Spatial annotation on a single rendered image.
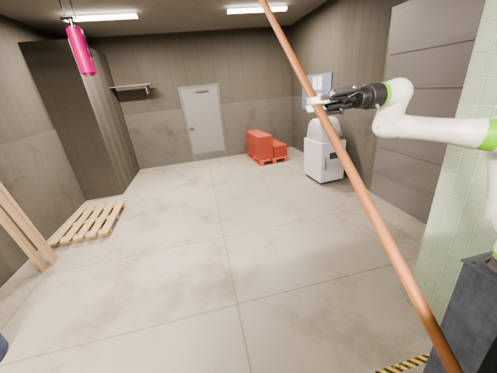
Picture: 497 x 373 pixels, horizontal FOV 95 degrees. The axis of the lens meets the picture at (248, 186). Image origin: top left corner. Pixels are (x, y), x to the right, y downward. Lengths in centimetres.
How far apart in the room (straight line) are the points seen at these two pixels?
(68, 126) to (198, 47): 372
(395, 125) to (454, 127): 19
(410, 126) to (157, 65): 670
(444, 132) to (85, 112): 556
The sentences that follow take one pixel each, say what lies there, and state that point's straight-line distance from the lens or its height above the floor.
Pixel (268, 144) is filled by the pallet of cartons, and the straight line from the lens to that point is 618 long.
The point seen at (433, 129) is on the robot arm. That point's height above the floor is 182.
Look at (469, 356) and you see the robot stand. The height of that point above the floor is 72.
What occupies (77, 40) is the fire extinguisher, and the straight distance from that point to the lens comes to 363.
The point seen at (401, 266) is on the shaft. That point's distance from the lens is 72.
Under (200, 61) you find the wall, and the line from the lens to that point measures 724.
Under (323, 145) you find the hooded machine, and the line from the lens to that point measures 468.
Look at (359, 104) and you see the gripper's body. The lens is 99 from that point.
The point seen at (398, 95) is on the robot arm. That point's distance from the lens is 107.
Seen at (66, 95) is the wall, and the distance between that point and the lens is 584.
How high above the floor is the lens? 204
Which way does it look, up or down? 24 degrees down
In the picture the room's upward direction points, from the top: 6 degrees counter-clockwise
